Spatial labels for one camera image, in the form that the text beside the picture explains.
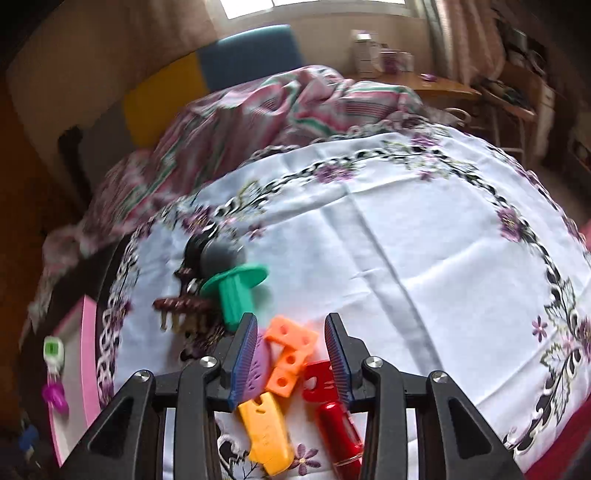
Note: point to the magenta plastic object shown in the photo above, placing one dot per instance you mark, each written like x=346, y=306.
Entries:
x=53, y=396

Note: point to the purple oval plastic case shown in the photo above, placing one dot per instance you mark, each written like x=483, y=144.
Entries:
x=259, y=369

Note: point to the grey round capped bottle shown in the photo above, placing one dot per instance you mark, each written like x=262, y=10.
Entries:
x=224, y=256

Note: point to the white carton box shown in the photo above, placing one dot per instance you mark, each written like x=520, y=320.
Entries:
x=364, y=53

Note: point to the window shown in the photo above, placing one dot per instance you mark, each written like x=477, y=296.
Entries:
x=323, y=5

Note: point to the red plastic toy piece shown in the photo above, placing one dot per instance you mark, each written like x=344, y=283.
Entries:
x=334, y=424

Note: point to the blue cushion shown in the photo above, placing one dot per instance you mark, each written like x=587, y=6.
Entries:
x=249, y=55

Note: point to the wooden side table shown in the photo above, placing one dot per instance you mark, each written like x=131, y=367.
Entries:
x=443, y=87

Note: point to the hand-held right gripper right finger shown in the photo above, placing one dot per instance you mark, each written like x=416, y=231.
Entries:
x=339, y=364

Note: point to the green and white small device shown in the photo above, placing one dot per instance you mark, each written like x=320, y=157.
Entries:
x=51, y=350

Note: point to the dark brown hair clip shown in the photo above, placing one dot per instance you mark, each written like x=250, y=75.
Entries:
x=184, y=304

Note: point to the green plastic toy plunger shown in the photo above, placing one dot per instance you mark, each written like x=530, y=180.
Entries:
x=233, y=295

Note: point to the beige curtain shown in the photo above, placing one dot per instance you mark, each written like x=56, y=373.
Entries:
x=461, y=37

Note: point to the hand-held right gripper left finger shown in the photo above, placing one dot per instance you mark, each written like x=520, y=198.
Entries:
x=244, y=364

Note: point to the cluttered wooden shelf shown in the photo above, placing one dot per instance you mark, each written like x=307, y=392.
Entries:
x=521, y=92

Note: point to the blue small object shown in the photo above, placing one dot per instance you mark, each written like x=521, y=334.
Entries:
x=28, y=438

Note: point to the orange plastic block with holes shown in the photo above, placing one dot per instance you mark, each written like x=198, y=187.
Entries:
x=288, y=341

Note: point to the red blanket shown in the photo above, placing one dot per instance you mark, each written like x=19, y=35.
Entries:
x=563, y=457

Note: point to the black small object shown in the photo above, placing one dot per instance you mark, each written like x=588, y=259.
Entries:
x=194, y=253

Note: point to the white and purple mug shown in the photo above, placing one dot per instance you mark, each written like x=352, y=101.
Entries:
x=392, y=61

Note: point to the pink cardboard box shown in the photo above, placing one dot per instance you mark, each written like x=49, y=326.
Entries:
x=78, y=360

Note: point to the pink striped blanket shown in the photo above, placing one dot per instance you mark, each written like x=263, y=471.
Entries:
x=231, y=124

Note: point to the yellow plastic toy piece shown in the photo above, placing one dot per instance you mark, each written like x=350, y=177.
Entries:
x=268, y=429

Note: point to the white embroidered floral tablecloth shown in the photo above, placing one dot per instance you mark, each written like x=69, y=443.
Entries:
x=392, y=230

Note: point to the yellow cushion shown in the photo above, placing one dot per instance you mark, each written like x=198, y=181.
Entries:
x=161, y=97

